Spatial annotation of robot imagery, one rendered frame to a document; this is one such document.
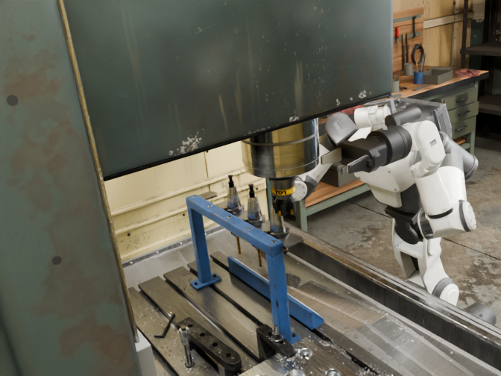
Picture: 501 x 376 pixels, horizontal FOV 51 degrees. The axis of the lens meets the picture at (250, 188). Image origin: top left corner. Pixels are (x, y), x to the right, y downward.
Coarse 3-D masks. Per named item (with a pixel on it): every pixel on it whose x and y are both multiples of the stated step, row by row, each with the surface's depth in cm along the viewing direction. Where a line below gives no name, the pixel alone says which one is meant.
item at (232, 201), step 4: (228, 188) 156; (232, 188) 156; (228, 192) 157; (232, 192) 156; (236, 192) 157; (228, 196) 157; (232, 196) 156; (236, 196) 157; (228, 200) 157; (232, 200) 157; (236, 200) 157; (228, 204) 158; (232, 204) 157; (236, 204) 157; (240, 204) 159; (228, 208) 158; (232, 208) 157; (236, 208) 158
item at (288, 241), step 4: (284, 236) 140; (288, 236) 140; (292, 236) 139; (296, 236) 139; (300, 236) 139; (280, 240) 138; (284, 240) 138; (288, 240) 138; (292, 240) 137; (296, 240) 137; (300, 240) 137; (284, 244) 136; (288, 244) 136; (292, 244) 136; (296, 244) 136; (284, 248) 135
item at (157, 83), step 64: (64, 0) 65; (128, 0) 69; (192, 0) 75; (256, 0) 81; (320, 0) 88; (384, 0) 96; (128, 64) 72; (192, 64) 77; (256, 64) 84; (320, 64) 91; (384, 64) 100; (128, 128) 74; (192, 128) 80; (256, 128) 87
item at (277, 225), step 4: (272, 208) 139; (272, 212) 139; (272, 216) 140; (276, 216) 139; (280, 216) 140; (272, 220) 140; (276, 220) 139; (280, 220) 140; (272, 224) 140; (276, 224) 140; (280, 224) 140; (284, 224) 141; (272, 228) 140; (276, 228) 140; (280, 228) 140; (284, 228) 141; (272, 232) 141; (276, 232) 140; (280, 232) 140
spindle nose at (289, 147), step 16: (288, 128) 97; (304, 128) 99; (256, 144) 100; (272, 144) 99; (288, 144) 99; (304, 144) 100; (256, 160) 101; (272, 160) 100; (288, 160) 100; (304, 160) 101; (256, 176) 104; (272, 176) 101; (288, 176) 101
